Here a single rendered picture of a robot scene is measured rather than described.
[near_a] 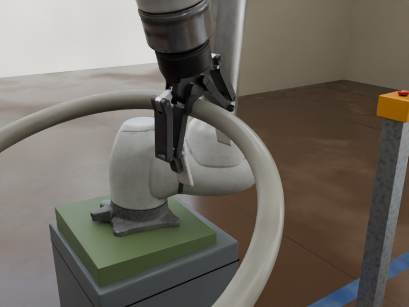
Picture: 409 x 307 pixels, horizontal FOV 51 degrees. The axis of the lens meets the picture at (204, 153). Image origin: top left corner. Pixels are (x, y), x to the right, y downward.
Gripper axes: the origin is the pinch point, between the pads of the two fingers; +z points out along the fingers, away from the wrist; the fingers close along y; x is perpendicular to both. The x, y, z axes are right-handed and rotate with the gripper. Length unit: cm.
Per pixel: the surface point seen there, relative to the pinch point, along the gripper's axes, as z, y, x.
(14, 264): 141, 9, -157
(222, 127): -9.8, 2.6, 7.1
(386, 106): 53, -95, 1
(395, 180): 78, -86, 10
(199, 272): 49, -3, -13
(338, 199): 202, -172, -45
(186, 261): 43.8, -1.3, -15.4
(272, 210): -10.8, 12.8, 21.0
